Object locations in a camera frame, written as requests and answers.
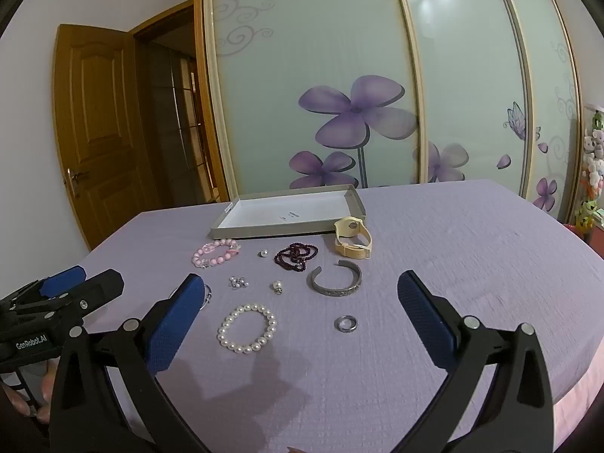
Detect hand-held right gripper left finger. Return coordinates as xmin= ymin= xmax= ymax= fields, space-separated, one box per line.
xmin=49 ymin=273 xmax=213 ymax=453

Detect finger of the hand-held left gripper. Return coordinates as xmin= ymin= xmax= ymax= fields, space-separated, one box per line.
xmin=9 ymin=269 xmax=125 ymax=332
xmin=0 ymin=265 xmax=88 ymax=313

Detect silver cuff bangle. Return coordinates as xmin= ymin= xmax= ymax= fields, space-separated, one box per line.
xmin=308 ymin=260 xmax=363 ymax=299

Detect hanging plush toys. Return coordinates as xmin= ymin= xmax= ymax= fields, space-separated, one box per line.
xmin=572 ymin=104 xmax=604 ymax=233

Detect plain glass wardrobe door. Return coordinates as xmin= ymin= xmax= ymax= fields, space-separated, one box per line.
xmin=391 ymin=0 xmax=535 ymax=190

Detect cream wrist watch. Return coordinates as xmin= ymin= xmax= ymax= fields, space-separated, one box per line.
xmin=333 ymin=216 xmax=373 ymax=261

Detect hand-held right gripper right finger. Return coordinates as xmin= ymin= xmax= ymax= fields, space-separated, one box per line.
xmin=397 ymin=270 xmax=555 ymax=453

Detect butterfly print wardrobe door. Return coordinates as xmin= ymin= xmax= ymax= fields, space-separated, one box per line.
xmin=491 ymin=0 xmax=587 ymax=223

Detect large purple flower wardrobe door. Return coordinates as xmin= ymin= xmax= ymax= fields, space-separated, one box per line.
xmin=193 ymin=0 xmax=428 ymax=205

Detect dark red bead necklace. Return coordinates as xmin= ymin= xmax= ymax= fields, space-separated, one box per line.
xmin=274 ymin=242 xmax=319 ymax=273

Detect wooden door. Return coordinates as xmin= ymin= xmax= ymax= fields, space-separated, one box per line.
xmin=52 ymin=23 xmax=159 ymax=251

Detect grey shallow cardboard box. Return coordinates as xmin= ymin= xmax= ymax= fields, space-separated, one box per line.
xmin=210 ymin=184 xmax=367 ymax=240

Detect pink bed sheet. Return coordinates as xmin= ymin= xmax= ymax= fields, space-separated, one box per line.
xmin=551 ymin=340 xmax=604 ymax=453

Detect person's left hand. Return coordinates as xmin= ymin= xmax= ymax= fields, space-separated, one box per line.
xmin=0 ymin=359 xmax=62 ymax=425

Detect white pearl bracelet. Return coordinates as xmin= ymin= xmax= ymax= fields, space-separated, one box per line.
xmin=217 ymin=304 xmax=277 ymax=354

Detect wooden door frame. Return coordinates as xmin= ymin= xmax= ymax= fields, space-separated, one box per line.
xmin=132 ymin=0 xmax=237 ymax=208

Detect pink bead bracelet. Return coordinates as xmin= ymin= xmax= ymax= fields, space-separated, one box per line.
xmin=191 ymin=240 xmax=242 ymax=269

